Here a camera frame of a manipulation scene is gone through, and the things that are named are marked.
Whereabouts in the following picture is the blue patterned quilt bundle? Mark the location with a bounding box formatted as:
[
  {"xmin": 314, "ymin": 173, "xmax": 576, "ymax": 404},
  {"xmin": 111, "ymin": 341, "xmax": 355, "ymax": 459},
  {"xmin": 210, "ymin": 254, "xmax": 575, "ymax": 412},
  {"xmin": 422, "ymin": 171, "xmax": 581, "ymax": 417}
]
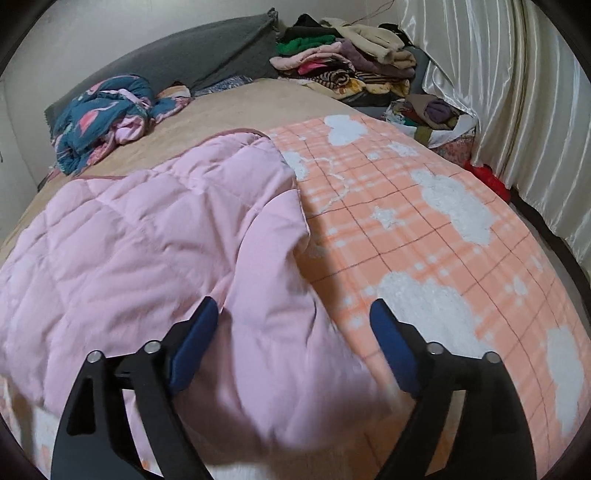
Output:
[{"xmin": 52, "ymin": 74, "xmax": 192, "ymax": 176}]

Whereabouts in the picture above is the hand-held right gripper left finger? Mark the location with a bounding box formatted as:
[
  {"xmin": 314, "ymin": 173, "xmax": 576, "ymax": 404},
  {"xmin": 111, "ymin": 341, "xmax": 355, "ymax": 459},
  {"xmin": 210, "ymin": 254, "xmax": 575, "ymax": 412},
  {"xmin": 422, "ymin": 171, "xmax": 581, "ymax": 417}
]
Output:
[{"xmin": 51, "ymin": 296, "xmax": 219, "ymax": 480}]

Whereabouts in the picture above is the red cloth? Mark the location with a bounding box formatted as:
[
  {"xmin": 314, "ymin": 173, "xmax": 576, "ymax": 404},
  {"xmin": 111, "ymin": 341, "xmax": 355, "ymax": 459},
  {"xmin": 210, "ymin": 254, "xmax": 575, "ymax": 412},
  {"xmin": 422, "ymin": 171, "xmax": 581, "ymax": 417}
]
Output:
[{"xmin": 462, "ymin": 159, "xmax": 511, "ymax": 204}]

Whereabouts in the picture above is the grey headboard cushion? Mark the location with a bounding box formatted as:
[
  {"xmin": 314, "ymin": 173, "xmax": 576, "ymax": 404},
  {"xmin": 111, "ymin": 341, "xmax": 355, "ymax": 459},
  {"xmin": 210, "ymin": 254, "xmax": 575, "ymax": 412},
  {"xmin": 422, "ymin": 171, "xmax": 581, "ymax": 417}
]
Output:
[{"xmin": 44, "ymin": 7, "xmax": 280, "ymax": 134}]

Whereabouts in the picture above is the pile of folded clothes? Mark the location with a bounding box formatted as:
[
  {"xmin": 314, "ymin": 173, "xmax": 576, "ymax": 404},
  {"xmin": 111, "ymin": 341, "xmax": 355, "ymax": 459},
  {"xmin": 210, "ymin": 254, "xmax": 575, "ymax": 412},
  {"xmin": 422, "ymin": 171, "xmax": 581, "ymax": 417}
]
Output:
[{"xmin": 269, "ymin": 14, "xmax": 419, "ymax": 108}]

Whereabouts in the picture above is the bag of mixed clothes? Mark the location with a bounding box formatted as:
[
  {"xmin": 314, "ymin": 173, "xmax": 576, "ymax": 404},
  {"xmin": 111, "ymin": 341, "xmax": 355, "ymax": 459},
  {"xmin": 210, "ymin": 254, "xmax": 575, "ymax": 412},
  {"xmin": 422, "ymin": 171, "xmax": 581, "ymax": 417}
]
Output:
[{"xmin": 385, "ymin": 95, "xmax": 478, "ymax": 148}]

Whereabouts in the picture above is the white satin curtain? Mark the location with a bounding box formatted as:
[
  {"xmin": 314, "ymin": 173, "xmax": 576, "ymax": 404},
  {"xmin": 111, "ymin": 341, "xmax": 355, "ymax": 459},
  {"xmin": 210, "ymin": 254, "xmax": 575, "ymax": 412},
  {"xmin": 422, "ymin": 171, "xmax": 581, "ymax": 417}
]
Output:
[{"xmin": 397, "ymin": 0, "xmax": 591, "ymax": 264}]

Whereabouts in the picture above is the pink quilted jacket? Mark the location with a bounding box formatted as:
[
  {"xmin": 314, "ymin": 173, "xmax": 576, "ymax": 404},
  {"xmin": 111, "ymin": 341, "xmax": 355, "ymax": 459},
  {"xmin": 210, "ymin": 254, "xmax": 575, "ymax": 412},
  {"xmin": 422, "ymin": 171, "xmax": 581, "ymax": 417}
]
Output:
[{"xmin": 0, "ymin": 127, "xmax": 398, "ymax": 472}]

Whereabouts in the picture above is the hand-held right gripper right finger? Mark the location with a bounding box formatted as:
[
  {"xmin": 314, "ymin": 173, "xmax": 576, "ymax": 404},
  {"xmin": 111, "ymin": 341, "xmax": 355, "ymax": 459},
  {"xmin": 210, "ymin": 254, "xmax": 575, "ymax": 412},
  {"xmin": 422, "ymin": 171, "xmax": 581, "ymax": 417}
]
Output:
[{"xmin": 370, "ymin": 298, "xmax": 539, "ymax": 480}]

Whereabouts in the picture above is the blue patterned pillow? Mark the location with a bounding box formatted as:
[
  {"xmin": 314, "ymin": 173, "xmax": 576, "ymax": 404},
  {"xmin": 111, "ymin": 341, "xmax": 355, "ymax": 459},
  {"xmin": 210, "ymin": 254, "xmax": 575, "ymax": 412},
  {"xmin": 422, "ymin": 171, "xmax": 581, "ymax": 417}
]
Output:
[{"xmin": 194, "ymin": 76, "xmax": 254, "ymax": 97}]

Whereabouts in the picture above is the orange plaid cloud blanket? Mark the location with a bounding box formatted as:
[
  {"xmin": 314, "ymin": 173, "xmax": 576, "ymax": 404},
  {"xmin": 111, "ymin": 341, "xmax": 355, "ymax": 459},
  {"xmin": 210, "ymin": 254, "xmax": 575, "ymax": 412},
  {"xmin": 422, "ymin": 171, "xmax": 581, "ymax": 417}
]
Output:
[{"xmin": 0, "ymin": 114, "xmax": 589, "ymax": 480}]

